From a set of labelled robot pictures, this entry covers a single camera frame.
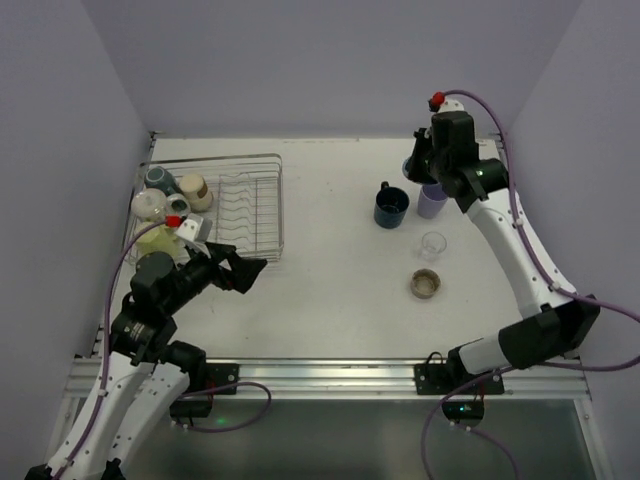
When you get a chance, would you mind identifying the lavender plastic cup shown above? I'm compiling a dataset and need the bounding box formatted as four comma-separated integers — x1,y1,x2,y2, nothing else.
417,183,448,219

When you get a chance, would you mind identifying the dark blue mug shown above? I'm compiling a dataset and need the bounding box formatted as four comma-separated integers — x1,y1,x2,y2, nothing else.
373,181,410,229

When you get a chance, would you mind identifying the yellow-green cup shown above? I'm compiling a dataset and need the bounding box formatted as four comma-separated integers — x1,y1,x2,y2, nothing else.
135,226,181,259

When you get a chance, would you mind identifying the clear glass cup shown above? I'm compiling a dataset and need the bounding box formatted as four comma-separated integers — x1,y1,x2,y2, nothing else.
418,231,448,261

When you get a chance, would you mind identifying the speckled ceramic cup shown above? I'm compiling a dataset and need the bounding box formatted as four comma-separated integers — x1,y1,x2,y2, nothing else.
409,269,442,300

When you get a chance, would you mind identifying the light blue cup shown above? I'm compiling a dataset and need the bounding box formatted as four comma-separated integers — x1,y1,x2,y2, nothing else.
401,157,415,183

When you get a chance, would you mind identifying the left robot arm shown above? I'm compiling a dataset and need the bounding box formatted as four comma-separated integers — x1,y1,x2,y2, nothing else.
26,243,268,479

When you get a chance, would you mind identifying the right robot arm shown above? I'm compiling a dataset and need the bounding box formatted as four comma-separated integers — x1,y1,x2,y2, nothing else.
403,106,600,377

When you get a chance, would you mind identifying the beige brown cup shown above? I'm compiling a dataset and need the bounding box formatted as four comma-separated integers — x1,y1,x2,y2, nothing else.
179,174,213,211

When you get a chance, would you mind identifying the white patterned cup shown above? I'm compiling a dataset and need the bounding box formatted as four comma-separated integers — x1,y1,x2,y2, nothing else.
130,188,167,221

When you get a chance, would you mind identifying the dark teal mug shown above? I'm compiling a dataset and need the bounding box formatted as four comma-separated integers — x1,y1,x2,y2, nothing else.
144,166,182,197

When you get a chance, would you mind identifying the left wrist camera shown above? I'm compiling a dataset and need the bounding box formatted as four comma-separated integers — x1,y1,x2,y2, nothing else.
175,213,213,250

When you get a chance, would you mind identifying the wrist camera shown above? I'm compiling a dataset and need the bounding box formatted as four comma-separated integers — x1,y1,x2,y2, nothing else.
428,92,466,114
175,213,213,250

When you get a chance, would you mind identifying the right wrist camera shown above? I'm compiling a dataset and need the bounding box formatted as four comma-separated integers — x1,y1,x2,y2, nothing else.
428,92,466,114

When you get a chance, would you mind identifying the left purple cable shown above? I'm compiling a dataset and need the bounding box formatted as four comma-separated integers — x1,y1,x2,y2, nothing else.
47,214,181,476

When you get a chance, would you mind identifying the metal wire dish rack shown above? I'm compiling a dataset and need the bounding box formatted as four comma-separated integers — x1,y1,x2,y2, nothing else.
153,153,284,262

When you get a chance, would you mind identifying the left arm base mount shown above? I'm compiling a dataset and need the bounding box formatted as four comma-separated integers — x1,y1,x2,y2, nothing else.
169,362,240,426

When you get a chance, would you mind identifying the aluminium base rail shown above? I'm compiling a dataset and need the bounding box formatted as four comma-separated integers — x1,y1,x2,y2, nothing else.
64,355,594,401

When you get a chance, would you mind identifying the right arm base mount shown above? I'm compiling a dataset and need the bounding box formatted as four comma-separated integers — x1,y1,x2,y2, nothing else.
413,352,505,427

